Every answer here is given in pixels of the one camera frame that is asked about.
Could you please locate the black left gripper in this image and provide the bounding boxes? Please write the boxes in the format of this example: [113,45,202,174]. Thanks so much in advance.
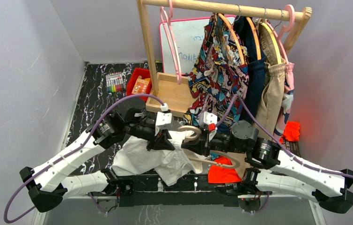
[125,120,175,150]

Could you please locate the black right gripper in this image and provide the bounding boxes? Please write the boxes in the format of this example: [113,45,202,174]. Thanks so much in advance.
[180,127,247,158]

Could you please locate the white shorts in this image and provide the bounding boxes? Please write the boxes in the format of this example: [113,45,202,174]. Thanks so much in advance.
[111,131,203,186]

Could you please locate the pink hanger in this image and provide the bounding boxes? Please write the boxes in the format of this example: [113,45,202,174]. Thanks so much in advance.
[160,0,182,85]
[265,4,297,90]

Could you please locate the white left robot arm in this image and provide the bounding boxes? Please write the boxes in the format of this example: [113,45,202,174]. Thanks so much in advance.
[20,105,181,212]

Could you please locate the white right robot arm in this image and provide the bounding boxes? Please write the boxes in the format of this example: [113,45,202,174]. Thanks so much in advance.
[182,120,353,214]

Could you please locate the beige shorts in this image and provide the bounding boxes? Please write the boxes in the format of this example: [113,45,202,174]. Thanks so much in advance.
[229,23,289,178]

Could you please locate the comic print shorts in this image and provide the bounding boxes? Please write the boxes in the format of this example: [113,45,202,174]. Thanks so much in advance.
[183,13,249,133]

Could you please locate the navy shorts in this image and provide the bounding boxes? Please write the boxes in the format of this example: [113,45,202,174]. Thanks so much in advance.
[233,16,265,116]

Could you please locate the wooden hanger with beige shorts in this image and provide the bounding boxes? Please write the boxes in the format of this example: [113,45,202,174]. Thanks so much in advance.
[254,19,282,65]

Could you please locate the wooden hanger with comic shorts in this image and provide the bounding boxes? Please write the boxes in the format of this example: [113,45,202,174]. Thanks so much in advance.
[216,13,244,65]

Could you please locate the wooden hanger with navy shorts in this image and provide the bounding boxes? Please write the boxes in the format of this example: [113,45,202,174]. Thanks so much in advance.
[243,16,266,62]

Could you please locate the orange cloth front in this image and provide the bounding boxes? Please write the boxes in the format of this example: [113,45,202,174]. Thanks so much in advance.
[207,165,242,184]

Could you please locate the wooden clothes rack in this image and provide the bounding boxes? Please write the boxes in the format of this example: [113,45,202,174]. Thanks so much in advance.
[137,0,312,117]

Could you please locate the orange card box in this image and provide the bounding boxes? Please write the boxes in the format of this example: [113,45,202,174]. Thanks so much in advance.
[132,76,150,94]

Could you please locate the red plastic bin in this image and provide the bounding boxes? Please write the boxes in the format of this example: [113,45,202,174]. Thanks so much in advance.
[126,68,152,96]

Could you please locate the marker pen pack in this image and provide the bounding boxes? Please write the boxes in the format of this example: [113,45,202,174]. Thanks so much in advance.
[105,73,125,93]

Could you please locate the red knit cloth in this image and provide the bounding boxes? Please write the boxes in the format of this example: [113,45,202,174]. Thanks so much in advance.
[280,121,301,142]

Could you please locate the black printed card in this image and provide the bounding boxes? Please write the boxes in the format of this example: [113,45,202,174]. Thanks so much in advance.
[282,139,301,157]

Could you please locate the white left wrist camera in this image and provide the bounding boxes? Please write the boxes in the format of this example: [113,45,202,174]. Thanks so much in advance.
[155,112,174,132]

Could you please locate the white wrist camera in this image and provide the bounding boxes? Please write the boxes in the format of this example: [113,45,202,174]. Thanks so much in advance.
[199,112,218,133]
[155,112,174,132]

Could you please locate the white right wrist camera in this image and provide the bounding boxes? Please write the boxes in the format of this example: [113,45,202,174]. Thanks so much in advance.
[199,112,218,133]

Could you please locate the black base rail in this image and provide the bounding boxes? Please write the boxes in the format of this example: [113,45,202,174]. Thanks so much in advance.
[88,173,272,215]

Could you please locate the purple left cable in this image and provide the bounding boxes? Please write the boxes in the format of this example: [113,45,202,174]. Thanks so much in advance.
[3,93,169,224]

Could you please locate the purple cable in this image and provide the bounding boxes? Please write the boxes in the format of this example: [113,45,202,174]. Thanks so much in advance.
[3,93,169,224]
[215,93,353,202]

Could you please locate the whiteboard with pink frame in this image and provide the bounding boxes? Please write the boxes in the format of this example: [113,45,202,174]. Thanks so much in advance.
[159,17,209,74]

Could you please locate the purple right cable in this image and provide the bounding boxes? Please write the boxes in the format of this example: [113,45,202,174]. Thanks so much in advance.
[215,93,353,202]

